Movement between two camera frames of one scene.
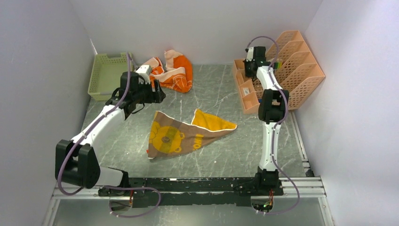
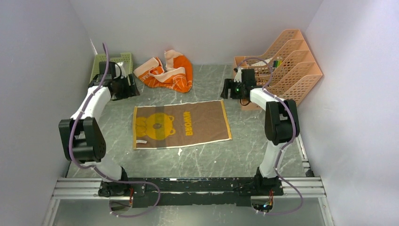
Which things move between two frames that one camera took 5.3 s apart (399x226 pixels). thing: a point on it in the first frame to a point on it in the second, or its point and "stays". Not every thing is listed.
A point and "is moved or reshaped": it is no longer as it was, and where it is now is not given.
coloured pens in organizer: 277,65 stays
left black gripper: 156,97 to 132,90
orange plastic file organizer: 293,67 stays
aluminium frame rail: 290,188 stays
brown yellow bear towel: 169,136 is moved or reshaped
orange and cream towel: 178,75 stays
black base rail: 211,191 stays
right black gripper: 247,74 to 229,83
